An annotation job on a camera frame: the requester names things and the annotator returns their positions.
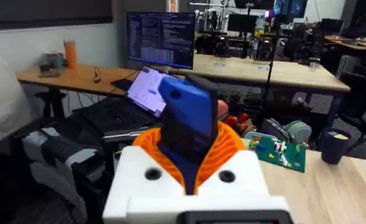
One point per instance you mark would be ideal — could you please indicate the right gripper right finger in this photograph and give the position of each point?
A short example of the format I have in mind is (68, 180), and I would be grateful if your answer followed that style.
(235, 174)

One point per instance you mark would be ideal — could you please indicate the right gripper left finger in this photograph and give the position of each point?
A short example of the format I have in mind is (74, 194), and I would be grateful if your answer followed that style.
(139, 174)

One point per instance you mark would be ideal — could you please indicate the green board with toy blocks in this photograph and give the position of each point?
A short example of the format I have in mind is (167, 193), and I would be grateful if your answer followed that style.
(279, 152)

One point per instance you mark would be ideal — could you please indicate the red toys heap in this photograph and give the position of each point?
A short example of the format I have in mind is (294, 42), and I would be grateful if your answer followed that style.
(237, 121)

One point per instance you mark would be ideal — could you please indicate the open laptop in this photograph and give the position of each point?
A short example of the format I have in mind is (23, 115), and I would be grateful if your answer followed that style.
(123, 109)

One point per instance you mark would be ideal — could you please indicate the round grey zip case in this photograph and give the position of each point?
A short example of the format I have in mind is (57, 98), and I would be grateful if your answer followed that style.
(299, 130)

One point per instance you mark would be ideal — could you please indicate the black stand pole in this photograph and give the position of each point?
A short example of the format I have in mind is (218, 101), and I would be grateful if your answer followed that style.
(269, 77)

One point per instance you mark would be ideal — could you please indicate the dark blue cup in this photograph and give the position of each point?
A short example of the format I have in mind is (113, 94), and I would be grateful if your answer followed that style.
(335, 146)

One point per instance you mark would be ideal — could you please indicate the long wooden desk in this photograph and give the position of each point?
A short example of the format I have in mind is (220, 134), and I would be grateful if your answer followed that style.
(282, 73)

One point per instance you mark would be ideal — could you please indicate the wooden desk with black legs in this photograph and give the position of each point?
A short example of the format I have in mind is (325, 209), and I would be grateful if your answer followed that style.
(77, 77)

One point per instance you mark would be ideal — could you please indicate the computer monitor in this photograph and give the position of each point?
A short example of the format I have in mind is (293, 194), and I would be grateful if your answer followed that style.
(161, 37)

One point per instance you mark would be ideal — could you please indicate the orange drink bottle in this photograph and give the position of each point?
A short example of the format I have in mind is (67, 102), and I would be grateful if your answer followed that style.
(70, 53)

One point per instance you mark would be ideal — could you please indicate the teal container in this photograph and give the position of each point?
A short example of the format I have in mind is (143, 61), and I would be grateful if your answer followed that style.
(54, 59)

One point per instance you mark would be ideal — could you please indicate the black office chair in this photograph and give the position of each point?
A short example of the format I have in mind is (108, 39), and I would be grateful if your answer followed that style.
(356, 96)

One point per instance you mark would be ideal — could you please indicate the black background monitor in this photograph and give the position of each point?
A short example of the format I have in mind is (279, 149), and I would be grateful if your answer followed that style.
(241, 23)

